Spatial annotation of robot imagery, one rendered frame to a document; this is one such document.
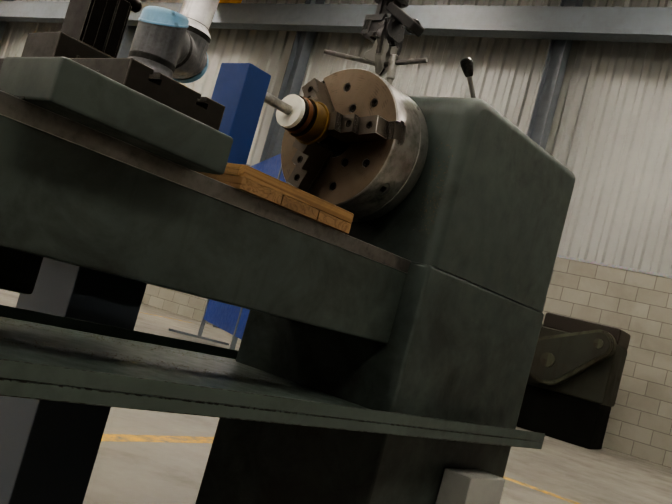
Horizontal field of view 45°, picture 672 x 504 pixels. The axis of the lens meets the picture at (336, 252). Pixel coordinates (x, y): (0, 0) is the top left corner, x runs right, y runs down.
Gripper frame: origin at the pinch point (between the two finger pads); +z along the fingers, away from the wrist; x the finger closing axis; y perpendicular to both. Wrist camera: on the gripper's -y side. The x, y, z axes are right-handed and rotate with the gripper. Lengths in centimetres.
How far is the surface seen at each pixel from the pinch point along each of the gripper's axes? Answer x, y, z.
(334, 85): 23.5, -7.7, 13.1
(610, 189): -941, 321, -218
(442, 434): 0, -42, 80
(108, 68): 90, -27, 37
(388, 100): 23.5, -23.5, 16.0
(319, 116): 34.5, -16.2, 24.0
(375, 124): 27.5, -25.2, 22.6
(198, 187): 70, -29, 48
